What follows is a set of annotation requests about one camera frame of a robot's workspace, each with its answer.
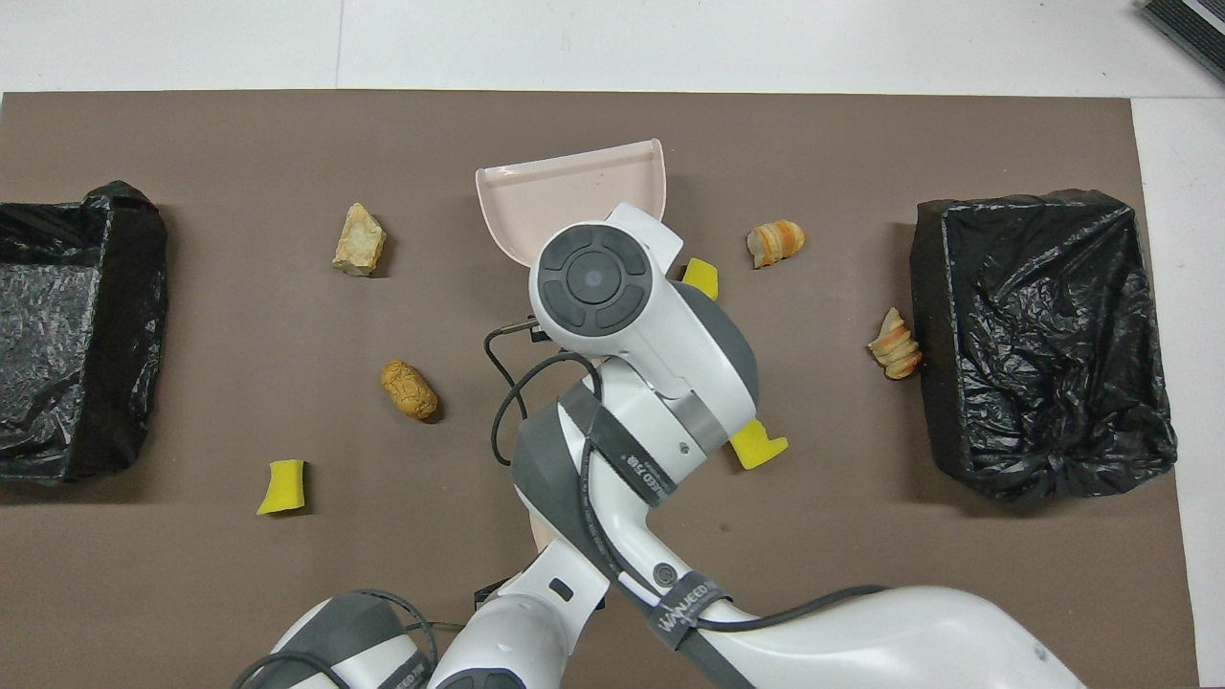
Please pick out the beige plastic dustpan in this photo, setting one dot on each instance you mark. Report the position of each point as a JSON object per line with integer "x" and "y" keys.
{"x": 574, "y": 191}

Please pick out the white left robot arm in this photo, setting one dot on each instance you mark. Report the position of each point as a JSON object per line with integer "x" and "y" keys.
{"x": 536, "y": 612}

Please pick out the striped croissant piece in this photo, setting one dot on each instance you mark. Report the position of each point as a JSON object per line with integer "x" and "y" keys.
{"x": 896, "y": 346}
{"x": 775, "y": 243}

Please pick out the brown bread roll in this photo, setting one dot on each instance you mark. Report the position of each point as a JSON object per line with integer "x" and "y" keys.
{"x": 409, "y": 389}

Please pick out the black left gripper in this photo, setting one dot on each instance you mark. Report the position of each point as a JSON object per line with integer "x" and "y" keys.
{"x": 492, "y": 593}

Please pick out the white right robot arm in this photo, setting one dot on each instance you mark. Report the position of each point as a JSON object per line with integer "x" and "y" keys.
{"x": 689, "y": 344}

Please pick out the black bag-lined bin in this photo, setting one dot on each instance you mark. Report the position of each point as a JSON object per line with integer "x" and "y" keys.
{"x": 134, "y": 287}
{"x": 1053, "y": 335}

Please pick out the small yellow sponge piece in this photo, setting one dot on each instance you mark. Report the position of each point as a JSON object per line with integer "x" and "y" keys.
{"x": 282, "y": 488}

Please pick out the black ribbed panel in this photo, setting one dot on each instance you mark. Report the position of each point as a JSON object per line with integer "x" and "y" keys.
{"x": 1187, "y": 24}

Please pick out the brown paper table mat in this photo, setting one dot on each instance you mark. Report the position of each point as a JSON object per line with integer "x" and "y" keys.
{"x": 239, "y": 144}

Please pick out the yellow sponge block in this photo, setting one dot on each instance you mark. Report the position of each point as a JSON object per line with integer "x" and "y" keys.
{"x": 703, "y": 277}

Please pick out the notched yellow sponge piece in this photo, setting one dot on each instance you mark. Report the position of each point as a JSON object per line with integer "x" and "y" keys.
{"x": 763, "y": 448}

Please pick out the pale layered bread chunk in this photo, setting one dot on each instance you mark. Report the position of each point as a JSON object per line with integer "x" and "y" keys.
{"x": 358, "y": 241}

